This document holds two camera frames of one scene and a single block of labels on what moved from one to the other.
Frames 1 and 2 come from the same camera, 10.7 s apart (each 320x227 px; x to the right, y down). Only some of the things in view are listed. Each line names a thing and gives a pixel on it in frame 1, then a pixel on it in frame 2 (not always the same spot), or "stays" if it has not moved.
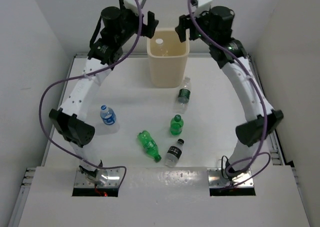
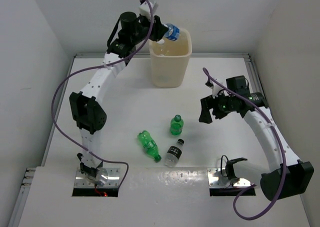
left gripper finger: [148, 30] to [158, 29]
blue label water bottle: [107, 115] to [173, 32]
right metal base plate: [215, 180] stays
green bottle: [176, 125] stays
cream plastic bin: [168, 56] stays
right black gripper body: [202, 20] to [223, 106]
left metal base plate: [113, 180] stays
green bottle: [150, 146] stays
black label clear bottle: [173, 153] stays
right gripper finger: [184, 21] to [206, 103]
